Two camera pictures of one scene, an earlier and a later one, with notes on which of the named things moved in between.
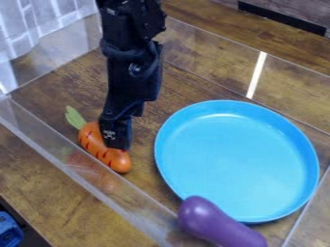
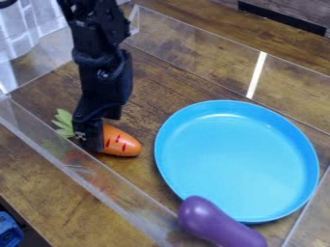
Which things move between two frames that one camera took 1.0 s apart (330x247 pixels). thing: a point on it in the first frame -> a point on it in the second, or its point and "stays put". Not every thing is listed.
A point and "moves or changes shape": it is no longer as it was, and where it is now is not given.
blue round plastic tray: (242, 154) stays put
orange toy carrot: (112, 158) moves or changes shape
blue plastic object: (12, 234) stays put
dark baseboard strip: (281, 17) stays put
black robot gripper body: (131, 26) -> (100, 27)
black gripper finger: (116, 132) -> (88, 133)
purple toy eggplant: (214, 226) stays put
